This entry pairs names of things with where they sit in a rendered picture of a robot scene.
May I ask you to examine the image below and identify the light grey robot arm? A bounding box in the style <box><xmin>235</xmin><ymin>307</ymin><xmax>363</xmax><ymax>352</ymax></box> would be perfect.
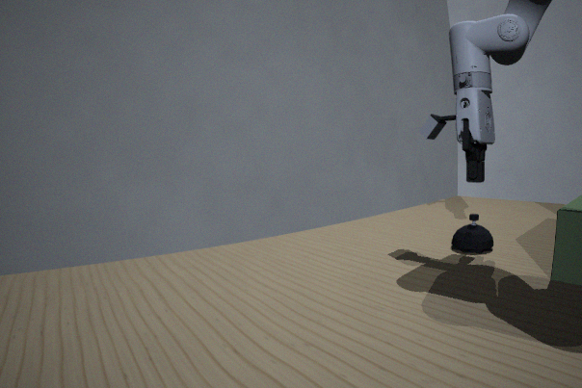
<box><xmin>419</xmin><ymin>0</ymin><xmax>552</xmax><ymax>140</ymax></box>

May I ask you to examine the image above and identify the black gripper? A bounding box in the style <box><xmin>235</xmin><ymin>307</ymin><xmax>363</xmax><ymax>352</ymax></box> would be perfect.
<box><xmin>454</xmin><ymin>87</ymin><xmax>495</xmax><ymax>183</ymax></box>

